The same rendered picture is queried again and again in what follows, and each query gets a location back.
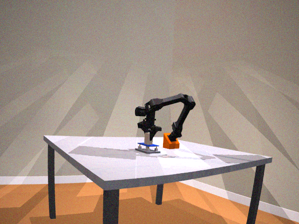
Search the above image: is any blue board with square handle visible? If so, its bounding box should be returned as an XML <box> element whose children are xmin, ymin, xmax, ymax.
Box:
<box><xmin>138</xmin><ymin>133</ymin><xmax>159</xmax><ymax>147</ymax></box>

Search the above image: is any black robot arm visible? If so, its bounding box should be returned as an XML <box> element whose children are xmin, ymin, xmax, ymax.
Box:
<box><xmin>135</xmin><ymin>93</ymin><xmax>196</xmax><ymax>141</ymax></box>

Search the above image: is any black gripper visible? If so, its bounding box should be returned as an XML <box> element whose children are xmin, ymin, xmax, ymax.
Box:
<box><xmin>142</xmin><ymin>117</ymin><xmax>162</xmax><ymax>141</ymax></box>

